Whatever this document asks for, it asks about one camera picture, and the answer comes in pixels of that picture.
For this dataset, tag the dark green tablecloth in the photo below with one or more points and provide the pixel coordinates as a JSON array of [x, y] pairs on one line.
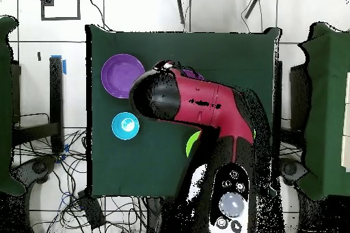
[[136, 162]]

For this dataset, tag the black stand with blue tape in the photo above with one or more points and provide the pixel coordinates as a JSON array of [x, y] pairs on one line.
[[56, 93]]

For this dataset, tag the large green bowl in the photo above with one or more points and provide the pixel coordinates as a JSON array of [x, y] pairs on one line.
[[192, 142]]

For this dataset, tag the blue bowl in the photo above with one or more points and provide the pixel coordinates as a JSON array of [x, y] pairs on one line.
[[120, 130]]

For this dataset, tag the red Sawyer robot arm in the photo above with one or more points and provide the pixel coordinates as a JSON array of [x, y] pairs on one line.
[[213, 101]]

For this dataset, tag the purple bowl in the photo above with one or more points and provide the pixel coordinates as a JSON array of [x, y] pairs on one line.
[[117, 75], [192, 74]]

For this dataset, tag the green covered side table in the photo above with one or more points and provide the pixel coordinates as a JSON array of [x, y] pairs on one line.
[[328, 107], [5, 107]]

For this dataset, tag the black floor stand base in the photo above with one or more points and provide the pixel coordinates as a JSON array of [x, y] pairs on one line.
[[38, 167], [291, 168]]

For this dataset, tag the black power box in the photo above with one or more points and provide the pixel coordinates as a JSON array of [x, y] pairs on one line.
[[91, 211]]

